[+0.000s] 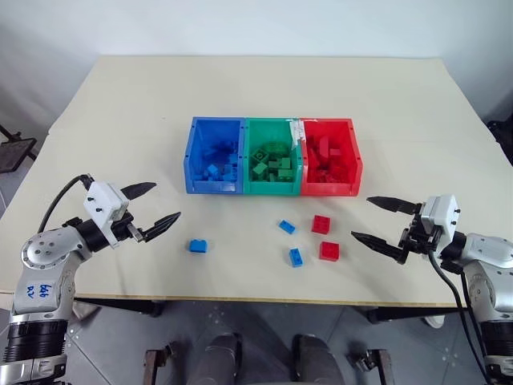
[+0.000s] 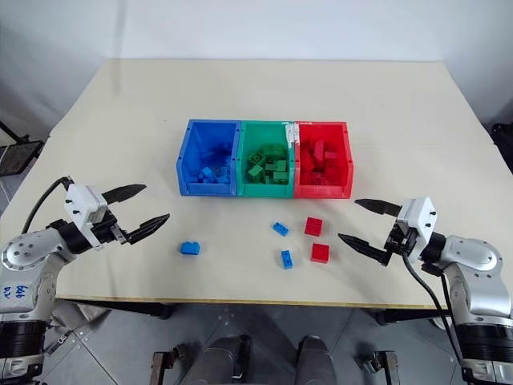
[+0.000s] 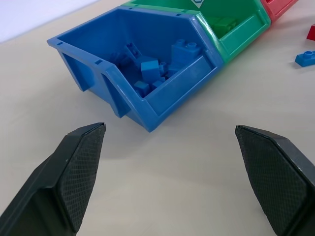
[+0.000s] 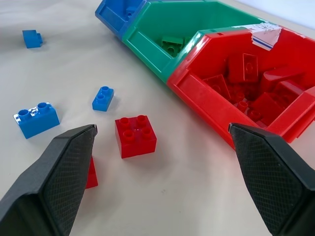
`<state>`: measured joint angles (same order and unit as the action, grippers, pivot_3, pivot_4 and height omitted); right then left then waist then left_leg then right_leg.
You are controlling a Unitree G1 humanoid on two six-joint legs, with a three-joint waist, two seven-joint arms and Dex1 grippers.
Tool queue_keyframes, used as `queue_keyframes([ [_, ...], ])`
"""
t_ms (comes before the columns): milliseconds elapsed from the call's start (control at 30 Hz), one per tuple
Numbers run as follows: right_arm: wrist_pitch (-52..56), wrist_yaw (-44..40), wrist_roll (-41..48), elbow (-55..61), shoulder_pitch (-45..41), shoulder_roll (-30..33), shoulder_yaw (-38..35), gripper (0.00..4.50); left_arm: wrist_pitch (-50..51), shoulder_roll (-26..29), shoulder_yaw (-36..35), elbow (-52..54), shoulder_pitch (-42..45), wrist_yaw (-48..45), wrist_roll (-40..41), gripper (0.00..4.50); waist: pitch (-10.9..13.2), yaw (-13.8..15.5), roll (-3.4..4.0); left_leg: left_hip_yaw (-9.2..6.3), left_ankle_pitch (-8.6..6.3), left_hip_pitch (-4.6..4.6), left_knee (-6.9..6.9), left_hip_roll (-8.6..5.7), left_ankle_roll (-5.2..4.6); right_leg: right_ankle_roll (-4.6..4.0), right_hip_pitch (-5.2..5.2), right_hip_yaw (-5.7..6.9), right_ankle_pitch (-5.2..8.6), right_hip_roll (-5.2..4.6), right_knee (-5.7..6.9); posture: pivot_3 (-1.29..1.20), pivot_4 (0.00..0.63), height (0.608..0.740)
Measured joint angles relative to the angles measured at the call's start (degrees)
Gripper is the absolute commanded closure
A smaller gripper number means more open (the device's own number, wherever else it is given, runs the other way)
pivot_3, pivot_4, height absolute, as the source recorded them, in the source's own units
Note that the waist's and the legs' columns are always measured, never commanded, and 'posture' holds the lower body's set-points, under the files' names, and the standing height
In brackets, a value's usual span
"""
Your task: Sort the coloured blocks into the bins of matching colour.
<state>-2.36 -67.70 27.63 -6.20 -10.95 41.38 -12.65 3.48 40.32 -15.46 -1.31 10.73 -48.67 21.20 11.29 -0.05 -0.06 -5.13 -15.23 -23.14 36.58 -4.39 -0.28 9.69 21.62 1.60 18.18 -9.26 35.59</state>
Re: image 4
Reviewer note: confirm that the red plastic storage bin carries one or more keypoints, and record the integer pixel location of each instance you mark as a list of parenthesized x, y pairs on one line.
[(214, 103)]

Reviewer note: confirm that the red four-stud building block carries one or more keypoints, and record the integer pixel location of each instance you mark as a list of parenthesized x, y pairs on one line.
[(135, 137)]

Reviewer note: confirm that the small blue two-stud block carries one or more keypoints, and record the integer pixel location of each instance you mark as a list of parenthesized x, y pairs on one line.
[(103, 98)]

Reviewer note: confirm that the green building block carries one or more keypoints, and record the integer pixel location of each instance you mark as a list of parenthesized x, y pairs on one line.
[(172, 44)]

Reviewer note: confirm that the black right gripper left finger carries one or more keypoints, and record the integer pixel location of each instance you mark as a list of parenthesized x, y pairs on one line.
[(49, 182)]

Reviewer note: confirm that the blue two-stud building block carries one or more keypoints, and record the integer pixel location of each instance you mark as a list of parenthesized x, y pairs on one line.
[(37, 120)]

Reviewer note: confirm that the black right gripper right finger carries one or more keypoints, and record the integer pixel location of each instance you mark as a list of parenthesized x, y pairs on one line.
[(273, 177)]

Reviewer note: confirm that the white torn paper label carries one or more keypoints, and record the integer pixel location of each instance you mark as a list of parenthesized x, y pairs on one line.
[(264, 34)]

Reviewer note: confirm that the green plastic storage bin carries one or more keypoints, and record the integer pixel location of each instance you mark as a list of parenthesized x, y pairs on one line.
[(152, 41)]

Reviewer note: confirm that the blue plastic storage bin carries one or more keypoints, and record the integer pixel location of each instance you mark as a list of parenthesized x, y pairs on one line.
[(114, 14)]

